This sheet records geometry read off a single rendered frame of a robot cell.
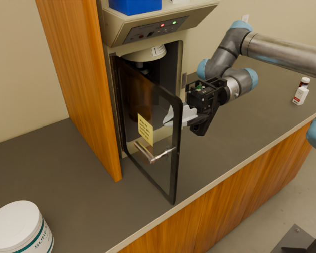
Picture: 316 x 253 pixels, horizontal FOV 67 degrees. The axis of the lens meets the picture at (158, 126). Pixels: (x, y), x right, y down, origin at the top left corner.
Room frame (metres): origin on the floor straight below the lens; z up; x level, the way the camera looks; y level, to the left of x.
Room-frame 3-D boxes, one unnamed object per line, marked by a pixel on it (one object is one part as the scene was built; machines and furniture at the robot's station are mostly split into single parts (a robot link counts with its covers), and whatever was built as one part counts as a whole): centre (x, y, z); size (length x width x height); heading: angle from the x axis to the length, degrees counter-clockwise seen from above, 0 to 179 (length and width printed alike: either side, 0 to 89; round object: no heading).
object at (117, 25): (0.72, -0.02, 1.46); 0.32 x 0.12 x 0.10; 126
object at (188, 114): (0.49, -0.06, 1.30); 0.09 x 0.03 x 0.06; 130
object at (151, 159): (0.47, 0.02, 1.20); 0.10 x 0.05 x 0.03; 36
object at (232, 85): (0.62, -0.20, 1.29); 0.08 x 0.05 x 0.08; 40
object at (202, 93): (0.57, -0.14, 1.30); 0.12 x 0.08 x 0.09; 130
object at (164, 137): (0.55, 0.04, 1.19); 0.30 x 0.01 x 0.40; 36
